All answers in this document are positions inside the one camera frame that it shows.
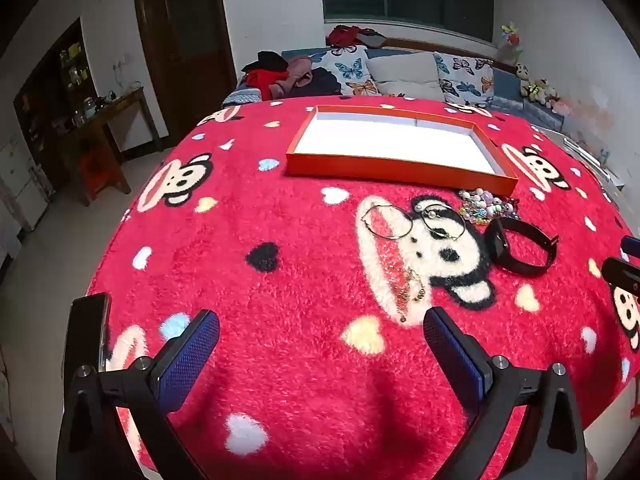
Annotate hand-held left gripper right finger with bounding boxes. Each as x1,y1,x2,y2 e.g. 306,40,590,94
423,306,587,480

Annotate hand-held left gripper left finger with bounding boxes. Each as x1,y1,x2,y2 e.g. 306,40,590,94
56,310,221,480

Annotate gold chain necklace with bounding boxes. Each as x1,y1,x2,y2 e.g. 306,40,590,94
394,240,427,322

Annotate black smart wristband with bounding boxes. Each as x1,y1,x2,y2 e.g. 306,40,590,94
484,216,561,277

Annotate silver hoop earring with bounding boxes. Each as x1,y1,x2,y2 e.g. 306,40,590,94
424,204,469,242
361,202,414,241

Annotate colourful beaded bracelet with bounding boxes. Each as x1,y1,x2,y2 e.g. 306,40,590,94
457,188,521,226

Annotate orange shallow cardboard box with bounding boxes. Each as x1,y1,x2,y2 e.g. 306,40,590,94
286,105,519,197

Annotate red cartoon printed blanket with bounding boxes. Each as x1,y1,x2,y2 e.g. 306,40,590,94
87,95,640,480

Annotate pile of plush toys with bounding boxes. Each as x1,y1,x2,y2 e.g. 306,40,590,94
520,77,572,117

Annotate blue sofa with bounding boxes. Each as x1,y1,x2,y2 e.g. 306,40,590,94
222,45,566,131

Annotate red stool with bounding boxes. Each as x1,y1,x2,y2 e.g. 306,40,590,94
77,145,132,207

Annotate butterfly print pillow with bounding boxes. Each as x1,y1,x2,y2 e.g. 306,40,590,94
312,46,382,97
434,52,496,108

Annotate colourful toy flower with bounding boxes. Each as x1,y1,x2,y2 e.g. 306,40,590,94
500,21,524,57

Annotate white cabinet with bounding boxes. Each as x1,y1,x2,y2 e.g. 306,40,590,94
0,132,51,233

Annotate wooden side table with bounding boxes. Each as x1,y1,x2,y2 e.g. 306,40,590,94
65,87,163,206

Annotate blue knitted sofa cover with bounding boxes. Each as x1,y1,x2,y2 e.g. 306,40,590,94
222,87,262,109

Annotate beige plain pillow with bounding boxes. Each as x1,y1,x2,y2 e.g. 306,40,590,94
367,51,446,102

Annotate red garment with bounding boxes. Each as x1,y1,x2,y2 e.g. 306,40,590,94
247,70,292,102

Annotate black backpack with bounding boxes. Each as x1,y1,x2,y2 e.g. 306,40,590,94
295,67,343,97

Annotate black garment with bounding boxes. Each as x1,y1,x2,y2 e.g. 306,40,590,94
242,51,290,74

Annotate dark wooden shelf cabinet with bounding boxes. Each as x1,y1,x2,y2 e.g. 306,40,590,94
12,17,96,161

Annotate pink garment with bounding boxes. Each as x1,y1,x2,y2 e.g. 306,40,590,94
287,56,314,88

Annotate dark wooden door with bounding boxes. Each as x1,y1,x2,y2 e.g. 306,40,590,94
132,0,238,133

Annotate red clothes on windowsill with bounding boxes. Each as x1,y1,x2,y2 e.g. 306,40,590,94
327,25,388,47

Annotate metal rail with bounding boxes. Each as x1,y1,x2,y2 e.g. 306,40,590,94
564,136,623,191

